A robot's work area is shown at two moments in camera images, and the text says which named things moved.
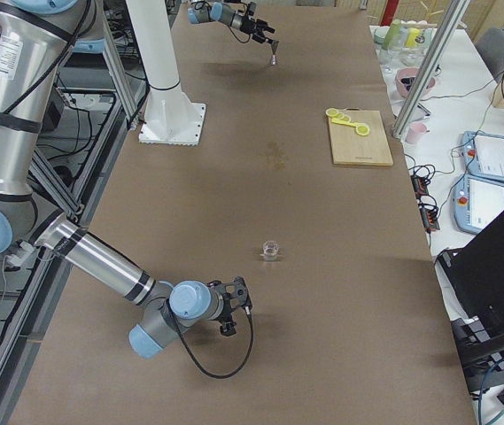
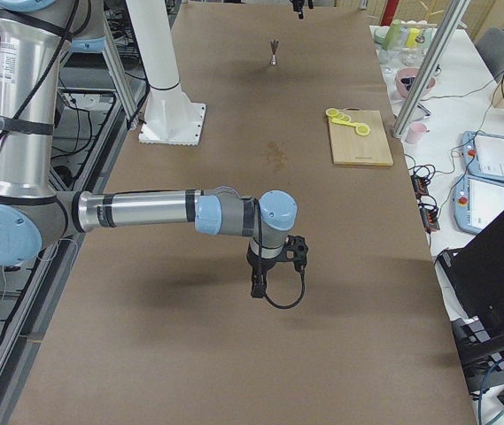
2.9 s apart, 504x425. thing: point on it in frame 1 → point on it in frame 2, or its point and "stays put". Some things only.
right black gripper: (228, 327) → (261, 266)
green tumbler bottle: (394, 31) stays put
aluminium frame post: (453, 19) stays put
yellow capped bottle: (413, 34) stays put
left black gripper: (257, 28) → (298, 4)
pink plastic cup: (415, 131) stays put
